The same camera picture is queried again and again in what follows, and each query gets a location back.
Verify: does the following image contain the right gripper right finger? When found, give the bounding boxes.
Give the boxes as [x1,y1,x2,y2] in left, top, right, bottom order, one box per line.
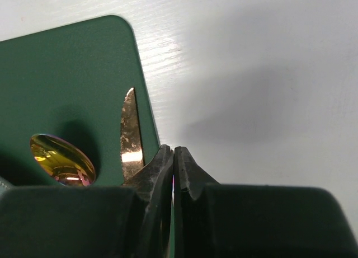
[173,147,357,257]

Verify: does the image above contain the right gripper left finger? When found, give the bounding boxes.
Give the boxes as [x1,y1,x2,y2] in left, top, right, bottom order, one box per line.
[1,145,173,257]

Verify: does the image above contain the copper knife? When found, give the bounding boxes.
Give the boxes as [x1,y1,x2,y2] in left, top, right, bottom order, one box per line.
[120,87,144,181]

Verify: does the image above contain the gold iridescent spoon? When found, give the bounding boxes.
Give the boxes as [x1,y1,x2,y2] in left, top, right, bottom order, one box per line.
[30,133,97,186]

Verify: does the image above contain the dark green placemat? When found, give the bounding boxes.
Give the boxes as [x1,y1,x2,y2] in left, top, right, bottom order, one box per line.
[1,15,159,186]

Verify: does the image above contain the teal round plate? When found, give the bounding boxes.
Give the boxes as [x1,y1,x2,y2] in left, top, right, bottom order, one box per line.
[0,177,13,195]

